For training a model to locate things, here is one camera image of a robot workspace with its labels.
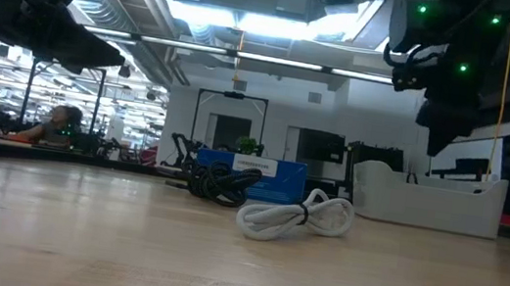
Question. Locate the black workstation posts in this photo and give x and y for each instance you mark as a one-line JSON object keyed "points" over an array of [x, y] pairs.
{"points": [[27, 93]]}

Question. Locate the green potted plant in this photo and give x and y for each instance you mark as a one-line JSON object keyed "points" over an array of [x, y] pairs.
{"points": [[247, 145]]}

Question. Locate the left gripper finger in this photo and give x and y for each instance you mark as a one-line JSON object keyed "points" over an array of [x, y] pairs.
{"points": [[87, 49], [74, 68]]}

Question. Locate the person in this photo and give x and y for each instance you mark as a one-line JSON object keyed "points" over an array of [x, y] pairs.
{"points": [[57, 127]]}

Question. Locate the black rectangular stand frame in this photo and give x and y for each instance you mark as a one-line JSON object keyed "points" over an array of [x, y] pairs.
{"points": [[233, 95]]}

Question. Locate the white plastic bin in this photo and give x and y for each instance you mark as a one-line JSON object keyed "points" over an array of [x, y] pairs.
{"points": [[424, 205]]}

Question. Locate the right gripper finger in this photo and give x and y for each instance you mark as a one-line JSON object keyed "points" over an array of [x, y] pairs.
{"points": [[466, 120], [438, 122]]}

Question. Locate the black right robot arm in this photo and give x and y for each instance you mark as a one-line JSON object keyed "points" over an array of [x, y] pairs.
{"points": [[449, 20]]}

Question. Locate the blue cardboard box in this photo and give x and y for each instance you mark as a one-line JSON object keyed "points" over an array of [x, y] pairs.
{"points": [[284, 184]]}

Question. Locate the background black robot arm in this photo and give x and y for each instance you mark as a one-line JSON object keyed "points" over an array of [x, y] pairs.
{"points": [[183, 146]]}

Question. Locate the long ceiling light bar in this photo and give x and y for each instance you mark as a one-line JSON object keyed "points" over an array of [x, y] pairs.
{"points": [[247, 55]]}

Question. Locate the black cabinet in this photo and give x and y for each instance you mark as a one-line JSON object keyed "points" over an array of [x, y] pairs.
{"points": [[376, 156]]}

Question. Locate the black wall screen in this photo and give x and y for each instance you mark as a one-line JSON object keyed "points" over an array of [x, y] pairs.
{"points": [[321, 146]]}

